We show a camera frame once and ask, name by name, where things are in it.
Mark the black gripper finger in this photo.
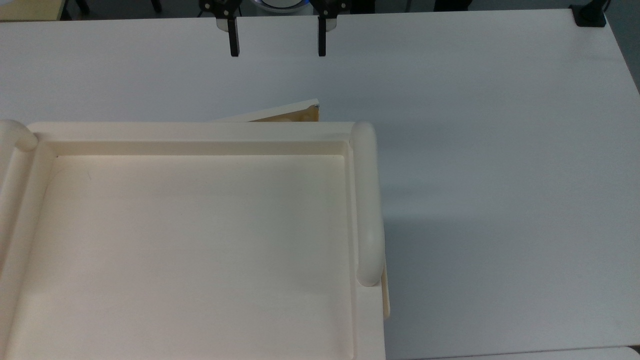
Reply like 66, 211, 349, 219
198, 0, 244, 58
309, 0, 351, 58

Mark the cream cabinet carry handle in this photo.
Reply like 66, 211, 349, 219
0, 119, 39, 153

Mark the yellow wooden table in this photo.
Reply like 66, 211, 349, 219
0, 0, 69, 22

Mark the black table clamp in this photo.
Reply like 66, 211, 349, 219
569, 2, 609, 28

